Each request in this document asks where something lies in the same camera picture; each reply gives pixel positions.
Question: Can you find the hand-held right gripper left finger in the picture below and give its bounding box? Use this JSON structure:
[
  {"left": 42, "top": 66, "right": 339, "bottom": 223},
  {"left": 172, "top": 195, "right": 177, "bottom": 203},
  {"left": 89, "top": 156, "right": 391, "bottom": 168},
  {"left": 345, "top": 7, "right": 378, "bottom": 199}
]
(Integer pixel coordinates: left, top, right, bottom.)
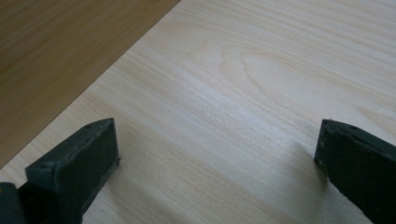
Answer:
[{"left": 17, "top": 117, "right": 121, "bottom": 224}]

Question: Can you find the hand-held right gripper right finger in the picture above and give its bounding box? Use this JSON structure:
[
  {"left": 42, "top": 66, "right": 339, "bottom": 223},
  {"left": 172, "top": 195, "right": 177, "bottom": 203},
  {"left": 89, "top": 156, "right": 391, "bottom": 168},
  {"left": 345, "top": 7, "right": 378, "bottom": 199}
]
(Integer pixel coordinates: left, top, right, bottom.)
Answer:
[{"left": 313, "top": 119, "right": 396, "bottom": 224}]

